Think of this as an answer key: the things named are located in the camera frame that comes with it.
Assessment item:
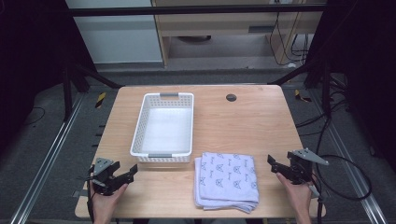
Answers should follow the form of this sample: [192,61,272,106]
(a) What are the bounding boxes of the light wooden desk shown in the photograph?
[150,0,327,67]

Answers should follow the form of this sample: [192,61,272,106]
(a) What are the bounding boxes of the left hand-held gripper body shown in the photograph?
[92,157,126,197]

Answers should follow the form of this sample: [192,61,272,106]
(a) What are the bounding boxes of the black thin floor cable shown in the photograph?
[22,105,47,127]

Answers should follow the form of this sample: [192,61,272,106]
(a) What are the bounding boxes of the yellow black hazard tape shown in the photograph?
[94,91,107,109]
[294,89,313,104]

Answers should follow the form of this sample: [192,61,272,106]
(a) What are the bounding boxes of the folded light purple printed towel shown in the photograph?
[193,151,261,215]

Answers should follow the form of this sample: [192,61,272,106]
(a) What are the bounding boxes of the black curtain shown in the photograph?
[0,0,98,157]
[304,0,396,172]

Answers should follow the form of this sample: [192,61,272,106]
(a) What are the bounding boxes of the white plastic basket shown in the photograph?
[129,91,195,164]

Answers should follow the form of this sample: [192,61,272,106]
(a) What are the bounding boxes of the black floor cables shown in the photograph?
[294,73,355,157]

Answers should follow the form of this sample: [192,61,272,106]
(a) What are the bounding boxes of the person's right hand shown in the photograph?
[276,172,314,217]

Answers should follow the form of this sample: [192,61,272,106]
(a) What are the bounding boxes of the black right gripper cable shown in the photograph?
[311,154,374,224]

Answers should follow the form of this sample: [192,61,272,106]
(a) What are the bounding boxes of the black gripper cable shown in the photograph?
[85,165,96,224]
[311,154,374,224]

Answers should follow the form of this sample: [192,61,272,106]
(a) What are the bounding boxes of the black metal stand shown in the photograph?
[268,59,332,119]
[61,62,125,123]

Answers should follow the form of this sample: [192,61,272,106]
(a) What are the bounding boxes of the person's left hand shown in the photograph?
[91,182,129,217]

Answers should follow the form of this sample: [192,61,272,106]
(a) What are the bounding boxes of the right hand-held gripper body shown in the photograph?
[287,147,330,186]

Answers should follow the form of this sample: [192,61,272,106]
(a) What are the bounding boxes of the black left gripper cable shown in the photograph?
[85,165,96,224]

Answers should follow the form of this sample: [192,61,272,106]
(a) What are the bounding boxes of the black hanging desk cables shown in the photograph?
[268,0,311,67]

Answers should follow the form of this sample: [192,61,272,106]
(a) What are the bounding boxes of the white cabinet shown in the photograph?
[64,0,164,65]

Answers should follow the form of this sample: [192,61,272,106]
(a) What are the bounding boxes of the black horizontal frame bar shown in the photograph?
[65,4,327,17]

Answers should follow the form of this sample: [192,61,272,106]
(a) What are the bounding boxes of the aluminium floor rail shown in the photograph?
[9,92,86,224]
[307,88,389,224]

